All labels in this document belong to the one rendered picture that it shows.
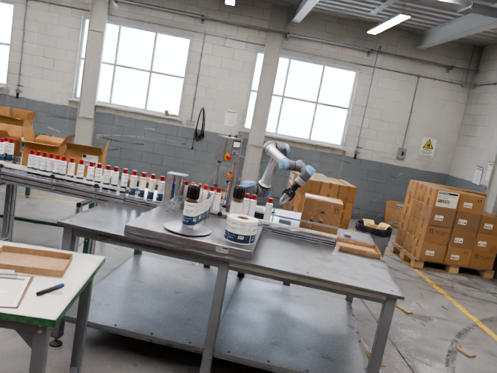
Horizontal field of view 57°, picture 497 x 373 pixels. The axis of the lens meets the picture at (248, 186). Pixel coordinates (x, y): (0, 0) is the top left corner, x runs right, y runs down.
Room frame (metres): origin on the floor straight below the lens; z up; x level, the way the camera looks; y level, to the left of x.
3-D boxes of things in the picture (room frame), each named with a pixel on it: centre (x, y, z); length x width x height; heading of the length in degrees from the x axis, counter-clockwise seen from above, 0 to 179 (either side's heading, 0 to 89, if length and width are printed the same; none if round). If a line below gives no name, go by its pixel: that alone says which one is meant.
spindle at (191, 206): (2.89, 0.34, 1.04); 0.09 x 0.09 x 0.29
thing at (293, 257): (3.36, -0.01, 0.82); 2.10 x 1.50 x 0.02; 84
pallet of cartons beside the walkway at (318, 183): (7.31, -1.12, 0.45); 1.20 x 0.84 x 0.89; 6
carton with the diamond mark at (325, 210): (3.69, -0.62, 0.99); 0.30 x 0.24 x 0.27; 84
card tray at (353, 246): (3.37, -0.89, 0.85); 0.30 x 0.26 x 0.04; 84
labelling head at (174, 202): (3.42, 0.54, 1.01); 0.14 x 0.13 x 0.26; 84
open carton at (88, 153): (4.61, 1.66, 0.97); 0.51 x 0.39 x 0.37; 10
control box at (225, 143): (3.56, 0.20, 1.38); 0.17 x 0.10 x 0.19; 139
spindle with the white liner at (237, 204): (3.18, 0.06, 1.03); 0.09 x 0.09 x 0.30
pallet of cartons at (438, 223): (6.66, -2.98, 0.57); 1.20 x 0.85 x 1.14; 97
